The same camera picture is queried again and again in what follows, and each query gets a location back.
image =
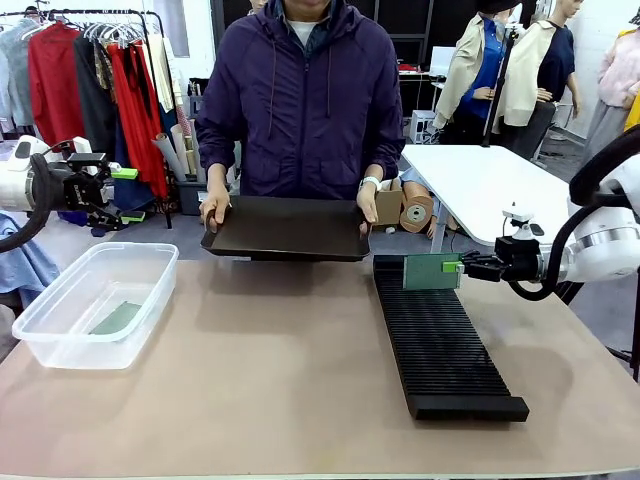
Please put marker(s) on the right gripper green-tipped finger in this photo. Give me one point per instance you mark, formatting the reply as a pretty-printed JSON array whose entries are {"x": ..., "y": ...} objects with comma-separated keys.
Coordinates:
[
  {"x": 452, "y": 266},
  {"x": 485, "y": 273}
]

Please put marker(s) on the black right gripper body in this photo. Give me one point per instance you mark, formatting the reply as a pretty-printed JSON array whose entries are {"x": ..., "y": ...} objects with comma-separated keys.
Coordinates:
[{"x": 520, "y": 257}]

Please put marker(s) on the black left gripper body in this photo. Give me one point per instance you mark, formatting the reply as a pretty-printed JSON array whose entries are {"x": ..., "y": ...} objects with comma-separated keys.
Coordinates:
[{"x": 85, "y": 182}]

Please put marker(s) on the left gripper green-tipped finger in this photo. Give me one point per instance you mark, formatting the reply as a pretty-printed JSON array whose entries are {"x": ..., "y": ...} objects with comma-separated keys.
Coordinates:
[
  {"x": 125, "y": 174},
  {"x": 131, "y": 218}
]

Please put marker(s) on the dark green PCB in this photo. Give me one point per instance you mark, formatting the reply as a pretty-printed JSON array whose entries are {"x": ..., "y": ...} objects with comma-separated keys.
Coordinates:
[{"x": 425, "y": 272}]

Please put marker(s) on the light green PCB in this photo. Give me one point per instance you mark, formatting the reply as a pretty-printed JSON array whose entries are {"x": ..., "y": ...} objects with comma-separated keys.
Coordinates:
[{"x": 116, "y": 319}]

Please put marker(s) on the black plastic tray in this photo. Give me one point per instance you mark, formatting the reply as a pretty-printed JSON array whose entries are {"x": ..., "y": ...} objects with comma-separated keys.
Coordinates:
[{"x": 290, "y": 225}]

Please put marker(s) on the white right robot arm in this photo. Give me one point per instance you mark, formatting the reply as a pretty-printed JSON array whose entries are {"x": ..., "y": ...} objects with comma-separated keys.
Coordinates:
[{"x": 605, "y": 245}]

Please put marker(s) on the person's right forearm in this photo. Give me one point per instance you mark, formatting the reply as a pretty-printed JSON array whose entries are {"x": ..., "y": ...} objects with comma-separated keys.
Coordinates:
[{"x": 215, "y": 150}]

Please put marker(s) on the person's left forearm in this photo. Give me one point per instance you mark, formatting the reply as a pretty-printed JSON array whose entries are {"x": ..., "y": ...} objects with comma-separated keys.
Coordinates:
[{"x": 385, "y": 150}]

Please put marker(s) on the person's right hand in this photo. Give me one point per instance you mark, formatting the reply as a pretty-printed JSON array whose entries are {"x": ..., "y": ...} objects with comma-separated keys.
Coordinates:
[{"x": 215, "y": 210}]

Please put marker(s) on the person's left hand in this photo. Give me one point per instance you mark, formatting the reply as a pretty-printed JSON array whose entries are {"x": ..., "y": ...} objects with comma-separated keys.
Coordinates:
[{"x": 369, "y": 205}]

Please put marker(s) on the grey paper roll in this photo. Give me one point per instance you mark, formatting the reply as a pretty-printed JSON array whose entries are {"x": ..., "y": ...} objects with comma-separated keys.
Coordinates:
[{"x": 170, "y": 157}]

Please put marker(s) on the red dress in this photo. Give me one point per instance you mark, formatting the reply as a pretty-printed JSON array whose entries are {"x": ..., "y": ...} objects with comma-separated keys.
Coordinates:
[{"x": 135, "y": 115}]

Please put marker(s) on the grey storage crate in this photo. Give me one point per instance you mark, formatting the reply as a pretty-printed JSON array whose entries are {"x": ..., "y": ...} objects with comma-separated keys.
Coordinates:
[{"x": 191, "y": 197}]

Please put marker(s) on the brown tape roll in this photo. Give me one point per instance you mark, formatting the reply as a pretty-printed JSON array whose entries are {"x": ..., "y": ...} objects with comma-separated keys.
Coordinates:
[{"x": 415, "y": 214}]

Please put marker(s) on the black slotted PCB rack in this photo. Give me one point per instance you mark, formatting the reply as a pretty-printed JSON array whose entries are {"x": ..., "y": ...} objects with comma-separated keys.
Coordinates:
[{"x": 440, "y": 340}]

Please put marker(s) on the white table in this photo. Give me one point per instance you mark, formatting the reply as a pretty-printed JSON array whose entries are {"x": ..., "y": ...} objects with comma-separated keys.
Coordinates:
[{"x": 480, "y": 190}]

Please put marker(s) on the black garment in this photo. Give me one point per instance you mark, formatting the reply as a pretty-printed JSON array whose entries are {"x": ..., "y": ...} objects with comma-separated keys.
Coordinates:
[{"x": 95, "y": 95}]

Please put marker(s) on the clear plastic box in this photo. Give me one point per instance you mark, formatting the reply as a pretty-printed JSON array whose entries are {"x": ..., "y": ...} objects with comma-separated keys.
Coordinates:
[{"x": 95, "y": 305}]

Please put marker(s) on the red shirt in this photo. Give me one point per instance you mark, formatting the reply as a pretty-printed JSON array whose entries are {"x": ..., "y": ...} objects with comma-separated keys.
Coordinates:
[{"x": 55, "y": 85}]

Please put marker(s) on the light blue cloth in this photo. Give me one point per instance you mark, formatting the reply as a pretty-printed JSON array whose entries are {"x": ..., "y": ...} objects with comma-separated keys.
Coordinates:
[{"x": 25, "y": 265}]

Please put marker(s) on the cream garment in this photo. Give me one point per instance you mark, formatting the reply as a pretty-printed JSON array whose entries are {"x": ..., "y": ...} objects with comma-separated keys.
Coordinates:
[{"x": 160, "y": 75}]

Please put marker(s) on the white wristwatch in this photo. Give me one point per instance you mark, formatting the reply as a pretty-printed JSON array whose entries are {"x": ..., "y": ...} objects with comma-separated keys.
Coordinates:
[{"x": 371, "y": 183}]

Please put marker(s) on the grey blue garment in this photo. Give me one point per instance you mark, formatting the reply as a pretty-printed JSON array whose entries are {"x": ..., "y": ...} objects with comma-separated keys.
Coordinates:
[{"x": 15, "y": 70}]

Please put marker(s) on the white crate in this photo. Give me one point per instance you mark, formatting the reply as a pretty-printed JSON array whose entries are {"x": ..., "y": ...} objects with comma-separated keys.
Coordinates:
[{"x": 422, "y": 127}]

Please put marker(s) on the black clothes rack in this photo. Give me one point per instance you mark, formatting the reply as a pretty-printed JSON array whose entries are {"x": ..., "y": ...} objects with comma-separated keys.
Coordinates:
[{"x": 145, "y": 30}]

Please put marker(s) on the black stand pole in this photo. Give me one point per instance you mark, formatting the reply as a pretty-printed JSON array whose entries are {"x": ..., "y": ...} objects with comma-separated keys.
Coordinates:
[{"x": 500, "y": 85}]

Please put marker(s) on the mannequin cream jacket navy shirt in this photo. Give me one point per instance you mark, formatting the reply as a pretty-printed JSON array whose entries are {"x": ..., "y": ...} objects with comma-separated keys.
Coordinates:
[{"x": 545, "y": 75}]

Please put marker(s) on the person in purple jacket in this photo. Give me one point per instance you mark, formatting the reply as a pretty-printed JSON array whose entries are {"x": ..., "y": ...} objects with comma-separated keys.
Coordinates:
[{"x": 300, "y": 110}]

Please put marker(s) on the mannequin beige coat blue shirt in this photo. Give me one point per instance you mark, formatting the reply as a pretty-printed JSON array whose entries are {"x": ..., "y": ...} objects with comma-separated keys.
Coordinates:
[{"x": 475, "y": 70}]

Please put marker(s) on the mannequin pink top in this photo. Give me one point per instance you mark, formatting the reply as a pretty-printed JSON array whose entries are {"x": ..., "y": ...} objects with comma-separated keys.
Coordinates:
[{"x": 617, "y": 80}]

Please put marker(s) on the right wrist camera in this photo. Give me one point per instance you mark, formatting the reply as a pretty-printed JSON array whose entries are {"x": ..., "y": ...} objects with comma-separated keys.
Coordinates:
[{"x": 522, "y": 222}]

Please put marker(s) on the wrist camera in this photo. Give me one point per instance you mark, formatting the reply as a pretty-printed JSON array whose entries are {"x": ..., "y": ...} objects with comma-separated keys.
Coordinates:
[
  {"x": 82, "y": 146},
  {"x": 522, "y": 222}
]

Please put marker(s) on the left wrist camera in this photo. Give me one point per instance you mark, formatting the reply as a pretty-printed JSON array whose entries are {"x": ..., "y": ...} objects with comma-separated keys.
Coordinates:
[{"x": 82, "y": 146}]

